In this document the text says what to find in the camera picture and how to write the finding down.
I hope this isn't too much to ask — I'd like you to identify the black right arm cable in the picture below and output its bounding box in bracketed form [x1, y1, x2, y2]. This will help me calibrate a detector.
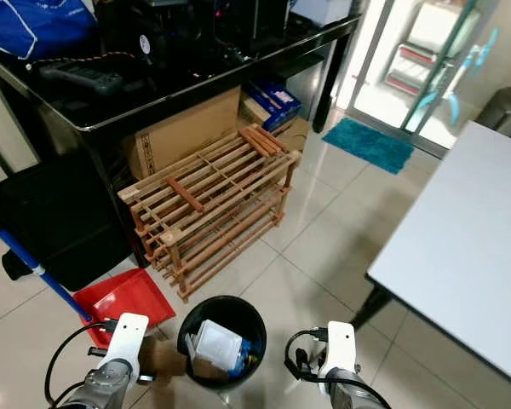
[284, 330, 393, 409]

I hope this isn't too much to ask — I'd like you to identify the blue cloth bag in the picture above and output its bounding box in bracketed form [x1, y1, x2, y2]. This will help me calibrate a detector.
[0, 0, 99, 60]

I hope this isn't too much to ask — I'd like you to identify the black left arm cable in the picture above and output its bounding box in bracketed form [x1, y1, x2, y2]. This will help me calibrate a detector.
[44, 321, 112, 406]

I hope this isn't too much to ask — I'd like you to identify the blue printed box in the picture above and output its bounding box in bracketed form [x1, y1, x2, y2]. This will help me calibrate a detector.
[243, 78, 303, 131]

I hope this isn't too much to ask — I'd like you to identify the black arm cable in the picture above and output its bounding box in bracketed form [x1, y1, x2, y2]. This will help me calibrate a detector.
[284, 330, 393, 409]
[44, 321, 112, 406]

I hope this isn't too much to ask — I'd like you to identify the white carton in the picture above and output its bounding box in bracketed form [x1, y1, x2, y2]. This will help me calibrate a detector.
[187, 320, 244, 376]

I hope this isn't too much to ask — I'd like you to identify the black power strip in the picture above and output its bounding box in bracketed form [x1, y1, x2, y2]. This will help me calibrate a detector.
[38, 61, 127, 96]

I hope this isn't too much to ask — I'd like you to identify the grey lidded bin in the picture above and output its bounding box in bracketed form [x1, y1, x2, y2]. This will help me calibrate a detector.
[475, 85, 511, 144]

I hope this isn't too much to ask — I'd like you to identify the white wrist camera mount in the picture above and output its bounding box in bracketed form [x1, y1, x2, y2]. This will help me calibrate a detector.
[106, 313, 150, 376]
[319, 321, 357, 376]

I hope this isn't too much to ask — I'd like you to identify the large brown cardboard box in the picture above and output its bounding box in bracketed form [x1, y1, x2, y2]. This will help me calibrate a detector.
[123, 85, 244, 180]

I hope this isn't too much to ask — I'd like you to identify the teal plastic hanger stand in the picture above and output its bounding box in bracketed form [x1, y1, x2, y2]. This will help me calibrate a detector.
[447, 28, 499, 124]

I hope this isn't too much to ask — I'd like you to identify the white box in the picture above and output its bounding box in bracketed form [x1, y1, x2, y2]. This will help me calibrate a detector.
[290, 0, 354, 26]

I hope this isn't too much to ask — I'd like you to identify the red plastic dustpan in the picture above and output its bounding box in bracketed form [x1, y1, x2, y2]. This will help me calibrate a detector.
[72, 268, 178, 349]

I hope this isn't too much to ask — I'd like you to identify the small brown cardboard box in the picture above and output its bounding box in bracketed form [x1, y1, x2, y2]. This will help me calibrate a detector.
[238, 94, 312, 150]

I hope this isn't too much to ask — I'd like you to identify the black table leg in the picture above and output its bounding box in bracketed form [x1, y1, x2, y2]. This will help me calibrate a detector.
[349, 285, 393, 333]

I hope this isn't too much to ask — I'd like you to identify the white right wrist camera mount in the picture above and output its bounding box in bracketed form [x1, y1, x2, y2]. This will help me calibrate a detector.
[319, 321, 357, 376]

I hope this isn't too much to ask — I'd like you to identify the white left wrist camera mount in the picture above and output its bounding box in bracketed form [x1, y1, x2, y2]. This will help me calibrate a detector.
[106, 313, 150, 376]

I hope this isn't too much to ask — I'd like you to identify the teal floor mat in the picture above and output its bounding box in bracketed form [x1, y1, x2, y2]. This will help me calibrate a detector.
[321, 117, 416, 176]

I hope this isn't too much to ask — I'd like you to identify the black glossy desk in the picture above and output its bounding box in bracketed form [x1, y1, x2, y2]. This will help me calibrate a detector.
[0, 0, 363, 269]

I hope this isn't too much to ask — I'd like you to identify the small black fan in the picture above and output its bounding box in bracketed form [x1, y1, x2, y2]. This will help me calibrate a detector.
[138, 32, 158, 59]

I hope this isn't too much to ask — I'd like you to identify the black round rubbish bin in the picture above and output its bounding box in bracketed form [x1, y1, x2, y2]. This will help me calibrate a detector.
[177, 295, 267, 389]

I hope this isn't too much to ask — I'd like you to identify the black fabric bag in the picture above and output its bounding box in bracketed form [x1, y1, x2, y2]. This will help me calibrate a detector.
[0, 153, 133, 291]

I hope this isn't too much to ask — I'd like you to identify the wooden slatted shoe rack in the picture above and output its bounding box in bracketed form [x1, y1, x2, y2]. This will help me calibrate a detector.
[118, 125, 301, 303]

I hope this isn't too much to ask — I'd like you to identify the white red step stool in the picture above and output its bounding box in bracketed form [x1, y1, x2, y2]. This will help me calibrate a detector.
[383, 0, 469, 99]

